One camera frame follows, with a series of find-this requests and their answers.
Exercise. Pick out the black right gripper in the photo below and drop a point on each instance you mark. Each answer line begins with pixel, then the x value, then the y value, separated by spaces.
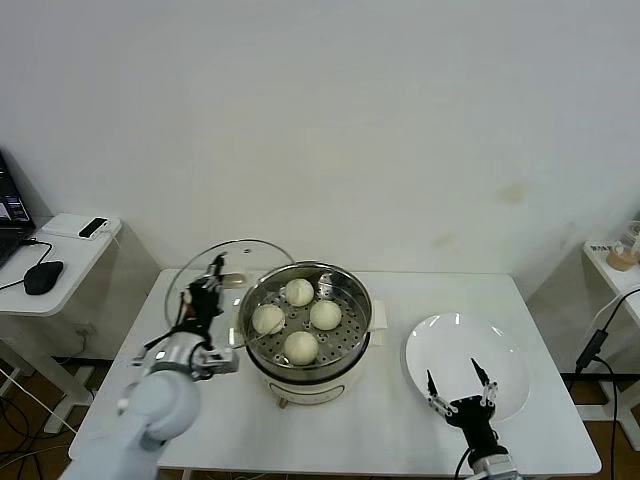
pixel 475 420

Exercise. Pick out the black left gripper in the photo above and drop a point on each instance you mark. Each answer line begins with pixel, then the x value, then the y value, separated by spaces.
pixel 202 307

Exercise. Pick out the round glass pot lid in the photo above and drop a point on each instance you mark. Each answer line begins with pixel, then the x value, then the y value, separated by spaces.
pixel 235 277

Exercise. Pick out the white steamed baozi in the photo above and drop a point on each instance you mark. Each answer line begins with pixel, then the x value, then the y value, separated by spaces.
pixel 326 315
pixel 301 347
pixel 299 292
pixel 268 320

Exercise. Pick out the stainless steel steamer basket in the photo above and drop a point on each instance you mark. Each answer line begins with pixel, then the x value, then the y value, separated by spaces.
pixel 350 325

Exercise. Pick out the round white plate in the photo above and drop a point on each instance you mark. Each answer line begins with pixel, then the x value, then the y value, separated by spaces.
pixel 450 350

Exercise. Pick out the small black white device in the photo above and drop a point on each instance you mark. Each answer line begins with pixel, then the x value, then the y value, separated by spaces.
pixel 93 227

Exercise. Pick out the white rounded laptop desk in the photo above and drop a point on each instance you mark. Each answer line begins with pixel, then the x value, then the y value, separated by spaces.
pixel 75 270

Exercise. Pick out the white electric cooker pot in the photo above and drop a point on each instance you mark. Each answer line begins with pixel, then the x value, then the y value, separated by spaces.
pixel 310 390

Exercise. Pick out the flat white box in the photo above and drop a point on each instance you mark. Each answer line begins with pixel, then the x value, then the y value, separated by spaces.
pixel 60 225

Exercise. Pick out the black computer mouse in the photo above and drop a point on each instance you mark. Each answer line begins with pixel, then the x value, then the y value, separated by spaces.
pixel 44 277

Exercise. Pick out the white narrow side table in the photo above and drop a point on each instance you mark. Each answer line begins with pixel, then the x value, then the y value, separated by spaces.
pixel 620 280

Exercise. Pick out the brown filled glass jar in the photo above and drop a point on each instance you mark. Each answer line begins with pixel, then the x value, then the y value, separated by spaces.
pixel 621 260

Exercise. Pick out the open black laptop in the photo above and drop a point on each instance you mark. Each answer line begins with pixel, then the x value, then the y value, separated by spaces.
pixel 10 215

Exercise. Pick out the clear glass cup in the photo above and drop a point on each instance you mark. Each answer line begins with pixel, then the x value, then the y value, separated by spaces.
pixel 632 232

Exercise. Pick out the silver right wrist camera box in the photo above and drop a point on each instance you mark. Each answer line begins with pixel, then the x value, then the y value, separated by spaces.
pixel 495 467

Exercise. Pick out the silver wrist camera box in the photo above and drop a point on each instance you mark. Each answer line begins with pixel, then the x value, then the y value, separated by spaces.
pixel 217 362
pixel 495 467

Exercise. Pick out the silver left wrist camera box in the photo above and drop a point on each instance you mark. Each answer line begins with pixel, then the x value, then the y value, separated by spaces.
pixel 217 362

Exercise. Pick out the white wall socket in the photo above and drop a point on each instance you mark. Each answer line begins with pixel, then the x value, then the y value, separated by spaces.
pixel 85 330

